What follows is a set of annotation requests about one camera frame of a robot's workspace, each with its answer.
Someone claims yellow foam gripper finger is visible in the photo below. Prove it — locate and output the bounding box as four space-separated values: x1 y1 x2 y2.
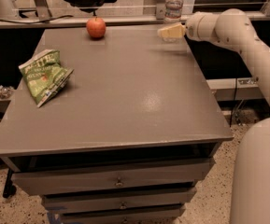
157 22 186 38

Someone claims clear plastic water bottle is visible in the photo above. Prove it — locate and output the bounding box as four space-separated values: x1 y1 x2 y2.
162 0 184 44

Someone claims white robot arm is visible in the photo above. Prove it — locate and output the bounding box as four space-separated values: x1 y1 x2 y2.
158 8 270 224

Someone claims grey metal railing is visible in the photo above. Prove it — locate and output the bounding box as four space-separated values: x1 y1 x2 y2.
0 11 270 29

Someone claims red apple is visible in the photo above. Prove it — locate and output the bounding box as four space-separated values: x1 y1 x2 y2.
86 17 107 38

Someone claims grey drawer cabinet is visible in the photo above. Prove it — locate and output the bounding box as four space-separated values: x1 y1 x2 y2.
0 24 234 224

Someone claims green chip bag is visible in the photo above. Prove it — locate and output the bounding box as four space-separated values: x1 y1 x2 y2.
19 49 73 107

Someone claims middle grey drawer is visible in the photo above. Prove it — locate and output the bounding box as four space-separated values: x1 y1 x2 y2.
43 187 196 214

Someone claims grey drawer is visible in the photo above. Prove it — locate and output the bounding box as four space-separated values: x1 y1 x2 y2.
60 204 184 224
12 159 212 195
43 187 196 214

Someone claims top grey drawer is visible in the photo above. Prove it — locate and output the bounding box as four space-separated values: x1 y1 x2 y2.
12 159 212 195

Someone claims crumpled clear plastic wrapper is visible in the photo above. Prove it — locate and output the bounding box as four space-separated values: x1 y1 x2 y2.
0 85 14 99

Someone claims bottom grey drawer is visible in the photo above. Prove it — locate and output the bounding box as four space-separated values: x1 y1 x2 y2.
60 204 184 224

